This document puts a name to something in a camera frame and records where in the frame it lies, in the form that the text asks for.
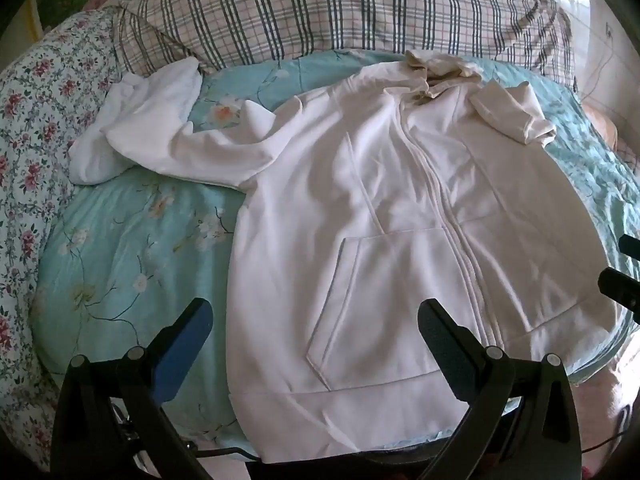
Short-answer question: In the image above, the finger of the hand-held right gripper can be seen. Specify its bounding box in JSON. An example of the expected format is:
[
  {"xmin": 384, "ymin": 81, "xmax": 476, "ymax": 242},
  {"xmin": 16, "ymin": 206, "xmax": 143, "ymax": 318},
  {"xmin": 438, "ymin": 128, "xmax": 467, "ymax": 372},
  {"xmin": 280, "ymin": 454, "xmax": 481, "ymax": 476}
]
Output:
[
  {"xmin": 598, "ymin": 267, "xmax": 640, "ymax": 312},
  {"xmin": 618, "ymin": 234, "xmax": 640, "ymax": 262}
]

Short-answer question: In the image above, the plaid quilt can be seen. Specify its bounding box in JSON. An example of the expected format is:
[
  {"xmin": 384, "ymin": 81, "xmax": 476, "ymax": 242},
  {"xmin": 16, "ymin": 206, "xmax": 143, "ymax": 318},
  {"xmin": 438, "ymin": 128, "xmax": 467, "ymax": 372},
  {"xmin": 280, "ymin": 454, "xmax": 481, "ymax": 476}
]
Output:
[{"xmin": 112, "ymin": 0, "xmax": 577, "ymax": 87}]

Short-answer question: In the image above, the teal floral bedsheet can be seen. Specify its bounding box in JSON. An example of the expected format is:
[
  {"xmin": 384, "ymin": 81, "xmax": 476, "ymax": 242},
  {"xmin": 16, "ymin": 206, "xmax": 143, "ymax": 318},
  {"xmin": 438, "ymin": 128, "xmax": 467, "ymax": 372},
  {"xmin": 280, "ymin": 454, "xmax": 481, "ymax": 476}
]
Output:
[{"xmin": 37, "ymin": 50, "xmax": 640, "ymax": 461}]

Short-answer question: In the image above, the pink flower print sheet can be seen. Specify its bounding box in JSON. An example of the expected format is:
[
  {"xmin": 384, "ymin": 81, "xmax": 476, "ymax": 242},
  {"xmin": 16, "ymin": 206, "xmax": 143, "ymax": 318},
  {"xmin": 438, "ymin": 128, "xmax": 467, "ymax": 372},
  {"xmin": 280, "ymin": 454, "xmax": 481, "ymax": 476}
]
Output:
[{"xmin": 0, "ymin": 7, "xmax": 124, "ymax": 467}]

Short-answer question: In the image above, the white crumpled garment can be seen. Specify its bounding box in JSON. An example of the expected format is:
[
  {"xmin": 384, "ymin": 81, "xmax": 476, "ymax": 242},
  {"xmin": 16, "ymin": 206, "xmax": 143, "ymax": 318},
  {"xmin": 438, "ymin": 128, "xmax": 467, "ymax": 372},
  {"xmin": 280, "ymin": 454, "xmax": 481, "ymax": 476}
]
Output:
[{"xmin": 69, "ymin": 57, "xmax": 202, "ymax": 184}]

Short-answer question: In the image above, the white zip hoodie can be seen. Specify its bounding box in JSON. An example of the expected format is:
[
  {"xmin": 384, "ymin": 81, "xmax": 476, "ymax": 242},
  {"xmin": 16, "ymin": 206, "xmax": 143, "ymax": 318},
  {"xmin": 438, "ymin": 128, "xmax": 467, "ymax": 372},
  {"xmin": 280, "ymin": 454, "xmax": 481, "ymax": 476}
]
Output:
[{"xmin": 106, "ymin": 49, "xmax": 622, "ymax": 464}]

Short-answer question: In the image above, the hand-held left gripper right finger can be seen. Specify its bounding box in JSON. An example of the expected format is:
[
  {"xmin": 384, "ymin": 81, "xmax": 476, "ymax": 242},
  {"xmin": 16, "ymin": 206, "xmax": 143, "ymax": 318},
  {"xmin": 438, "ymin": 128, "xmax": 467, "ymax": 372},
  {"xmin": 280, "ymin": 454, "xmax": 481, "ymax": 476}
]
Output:
[{"xmin": 415, "ymin": 298, "xmax": 584, "ymax": 480}]

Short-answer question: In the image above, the pink cloth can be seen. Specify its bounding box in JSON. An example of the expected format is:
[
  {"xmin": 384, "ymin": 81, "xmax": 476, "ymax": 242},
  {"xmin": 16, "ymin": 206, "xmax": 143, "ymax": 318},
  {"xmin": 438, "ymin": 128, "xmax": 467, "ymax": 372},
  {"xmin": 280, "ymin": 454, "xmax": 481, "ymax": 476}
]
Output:
[{"xmin": 582, "ymin": 102, "xmax": 640, "ymax": 173}]

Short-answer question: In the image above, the thin wall cable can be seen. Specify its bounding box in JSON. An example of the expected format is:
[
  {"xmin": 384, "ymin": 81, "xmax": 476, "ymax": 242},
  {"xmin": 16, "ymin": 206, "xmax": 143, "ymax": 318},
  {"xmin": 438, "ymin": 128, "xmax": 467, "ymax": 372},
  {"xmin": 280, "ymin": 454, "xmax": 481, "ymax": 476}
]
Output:
[{"xmin": 575, "ymin": 35, "xmax": 615, "ymax": 103}]

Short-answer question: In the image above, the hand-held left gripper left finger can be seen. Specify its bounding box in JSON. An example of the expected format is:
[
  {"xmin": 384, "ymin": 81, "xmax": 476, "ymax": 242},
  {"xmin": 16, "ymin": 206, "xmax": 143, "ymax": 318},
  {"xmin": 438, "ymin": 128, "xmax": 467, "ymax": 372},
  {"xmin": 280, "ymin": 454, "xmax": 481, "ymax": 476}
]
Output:
[{"xmin": 50, "ymin": 298, "xmax": 216, "ymax": 480}]

